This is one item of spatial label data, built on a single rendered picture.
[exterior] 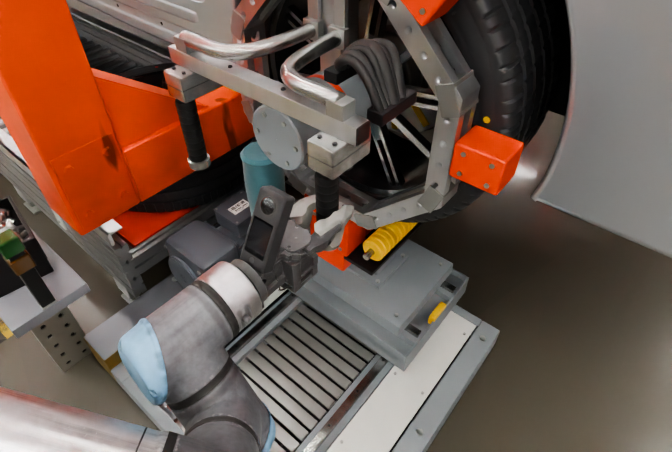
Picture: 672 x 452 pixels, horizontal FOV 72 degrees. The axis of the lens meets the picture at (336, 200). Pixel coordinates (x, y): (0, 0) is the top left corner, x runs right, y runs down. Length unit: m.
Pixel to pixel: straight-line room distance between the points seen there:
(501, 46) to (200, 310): 0.58
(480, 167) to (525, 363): 0.94
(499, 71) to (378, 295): 0.78
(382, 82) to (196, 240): 0.79
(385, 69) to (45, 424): 0.56
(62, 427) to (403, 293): 1.03
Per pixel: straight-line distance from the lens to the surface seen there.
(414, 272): 1.44
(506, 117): 0.84
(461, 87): 0.76
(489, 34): 0.80
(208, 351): 0.60
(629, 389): 1.71
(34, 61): 1.07
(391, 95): 0.69
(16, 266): 1.15
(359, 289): 1.39
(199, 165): 0.96
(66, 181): 1.17
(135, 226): 1.63
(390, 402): 1.38
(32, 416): 0.53
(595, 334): 1.77
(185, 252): 1.30
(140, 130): 1.23
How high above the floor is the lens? 1.32
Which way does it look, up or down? 41 degrees down
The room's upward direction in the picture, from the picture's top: straight up
